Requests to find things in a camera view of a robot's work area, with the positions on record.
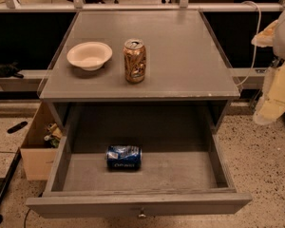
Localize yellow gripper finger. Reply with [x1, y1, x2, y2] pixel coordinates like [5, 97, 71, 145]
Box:
[253, 63, 285, 125]
[251, 20, 277, 48]

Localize blue pepsi can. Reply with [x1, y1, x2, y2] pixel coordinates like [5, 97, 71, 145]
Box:
[106, 145, 142, 169]

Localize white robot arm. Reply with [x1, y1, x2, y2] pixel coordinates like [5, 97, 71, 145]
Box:
[252, 10, 285, 125]

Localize grey cabinet counter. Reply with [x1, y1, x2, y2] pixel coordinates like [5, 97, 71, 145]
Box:
[40, 10, 239, 141]

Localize gold soda can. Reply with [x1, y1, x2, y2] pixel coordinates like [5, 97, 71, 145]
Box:
[123, 38, 146, 84]

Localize grey open drawer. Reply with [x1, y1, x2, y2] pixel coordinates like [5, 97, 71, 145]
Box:
[26, 102, 254, 219]

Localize metal drawer knob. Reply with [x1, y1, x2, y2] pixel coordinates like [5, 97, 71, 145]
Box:
[138, 208, 147, 219]

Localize items in cardboard box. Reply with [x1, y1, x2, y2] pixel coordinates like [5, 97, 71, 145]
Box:
[44, 123, 63, 148]

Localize cardboard box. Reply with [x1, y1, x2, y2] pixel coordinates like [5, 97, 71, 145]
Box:
[20, 104, 58, 181]

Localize black marker on floor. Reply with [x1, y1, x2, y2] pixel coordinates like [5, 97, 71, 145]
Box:
[7, 121, 28, 134]

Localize black object on ledge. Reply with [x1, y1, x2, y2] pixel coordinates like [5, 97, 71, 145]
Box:
[0, 62, 24, 78]

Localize white cable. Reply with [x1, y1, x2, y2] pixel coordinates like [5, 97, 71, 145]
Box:
[234, 0, 263, 87]

